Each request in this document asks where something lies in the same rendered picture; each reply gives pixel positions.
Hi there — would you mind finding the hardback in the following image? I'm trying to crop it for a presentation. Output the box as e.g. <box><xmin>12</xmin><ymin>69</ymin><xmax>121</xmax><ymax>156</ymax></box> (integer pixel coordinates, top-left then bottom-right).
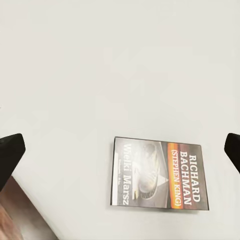
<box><xmin>110</xmin><ymin>136</ymin><xmax>210</xmax><ymax>211</ymax></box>

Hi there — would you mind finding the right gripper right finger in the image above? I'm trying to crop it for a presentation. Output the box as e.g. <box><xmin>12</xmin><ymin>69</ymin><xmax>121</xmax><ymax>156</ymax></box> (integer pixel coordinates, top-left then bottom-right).
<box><xmin>224</xmin><ymin>133</ymin><xmax>240</xmax><ymax>173</ymax></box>

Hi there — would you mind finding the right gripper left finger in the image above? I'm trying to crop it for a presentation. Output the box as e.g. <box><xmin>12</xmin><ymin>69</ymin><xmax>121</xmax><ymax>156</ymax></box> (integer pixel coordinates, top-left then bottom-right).
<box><xmin>0</xmin><ymin>133</ymin><xmax>26</xmax><ymax>193</ymax></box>

